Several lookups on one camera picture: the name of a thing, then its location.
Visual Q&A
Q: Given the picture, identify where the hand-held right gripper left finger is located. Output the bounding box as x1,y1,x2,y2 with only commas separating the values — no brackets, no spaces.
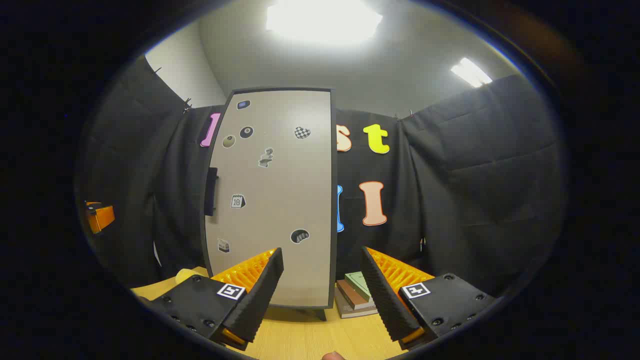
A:
148,247,285,352

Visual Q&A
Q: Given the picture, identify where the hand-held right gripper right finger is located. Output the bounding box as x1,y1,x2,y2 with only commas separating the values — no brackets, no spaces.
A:
360,246,497,352

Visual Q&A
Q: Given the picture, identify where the grey cabinet door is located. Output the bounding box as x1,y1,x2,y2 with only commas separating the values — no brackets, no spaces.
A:
205,90,332,307

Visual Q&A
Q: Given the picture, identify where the black door handle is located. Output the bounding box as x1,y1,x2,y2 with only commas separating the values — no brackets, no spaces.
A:
204,167,219,217

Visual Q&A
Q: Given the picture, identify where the brown book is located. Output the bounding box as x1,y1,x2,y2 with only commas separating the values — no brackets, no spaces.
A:
336,279,376,311

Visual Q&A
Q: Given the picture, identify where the pale yellow oval lump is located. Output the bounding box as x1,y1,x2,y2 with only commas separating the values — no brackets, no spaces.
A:
175,268,211,286

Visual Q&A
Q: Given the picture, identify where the black backdrop cloth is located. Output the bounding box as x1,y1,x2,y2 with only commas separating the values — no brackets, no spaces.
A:
80,55,568,301

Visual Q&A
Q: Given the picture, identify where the ceiling light panel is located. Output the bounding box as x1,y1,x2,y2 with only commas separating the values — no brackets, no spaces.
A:
265,0,383,48
450,57,493,88

